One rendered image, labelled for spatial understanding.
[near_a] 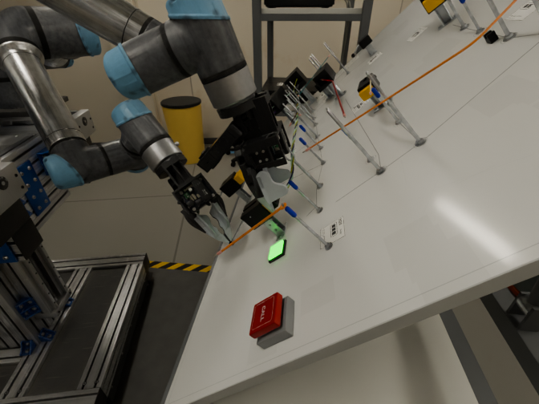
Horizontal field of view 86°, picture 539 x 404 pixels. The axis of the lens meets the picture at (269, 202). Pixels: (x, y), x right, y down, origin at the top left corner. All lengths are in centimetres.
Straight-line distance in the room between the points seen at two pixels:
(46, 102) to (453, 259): 79
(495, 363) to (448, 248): 164
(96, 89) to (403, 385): 389
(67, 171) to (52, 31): 39
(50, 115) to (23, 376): 116
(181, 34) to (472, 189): 41
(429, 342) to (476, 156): 52
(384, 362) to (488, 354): 126
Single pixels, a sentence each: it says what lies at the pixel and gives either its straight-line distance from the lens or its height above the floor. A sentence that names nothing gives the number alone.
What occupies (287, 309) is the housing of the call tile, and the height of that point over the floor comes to 110.
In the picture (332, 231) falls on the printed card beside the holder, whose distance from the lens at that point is 48.
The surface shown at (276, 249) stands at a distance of 56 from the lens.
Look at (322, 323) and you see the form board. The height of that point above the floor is 112.
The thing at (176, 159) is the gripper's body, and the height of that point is 120.
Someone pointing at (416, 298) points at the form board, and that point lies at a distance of 33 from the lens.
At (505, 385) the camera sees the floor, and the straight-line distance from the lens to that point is 193.
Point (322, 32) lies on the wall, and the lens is 382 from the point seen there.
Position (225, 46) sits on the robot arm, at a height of 140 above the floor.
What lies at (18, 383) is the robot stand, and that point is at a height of 23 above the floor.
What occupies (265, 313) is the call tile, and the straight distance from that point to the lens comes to 43.
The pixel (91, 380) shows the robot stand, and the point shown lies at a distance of 151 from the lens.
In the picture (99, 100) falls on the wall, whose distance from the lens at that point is 408.
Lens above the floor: 144
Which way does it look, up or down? 33 degrees down
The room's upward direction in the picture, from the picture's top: straight up
